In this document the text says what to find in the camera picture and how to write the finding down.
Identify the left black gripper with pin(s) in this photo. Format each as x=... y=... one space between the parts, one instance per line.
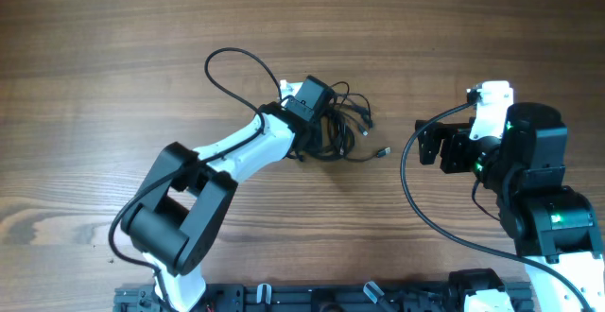
x=316 y=139

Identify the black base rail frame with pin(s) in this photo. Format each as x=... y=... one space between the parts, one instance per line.
x=419 y=296

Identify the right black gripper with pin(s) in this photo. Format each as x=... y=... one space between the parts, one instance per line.
x=457 y=136

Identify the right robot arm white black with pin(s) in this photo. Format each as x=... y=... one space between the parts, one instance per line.
x=553 y=227

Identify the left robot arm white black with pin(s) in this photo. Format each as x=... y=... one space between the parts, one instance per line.
x=177 y=212

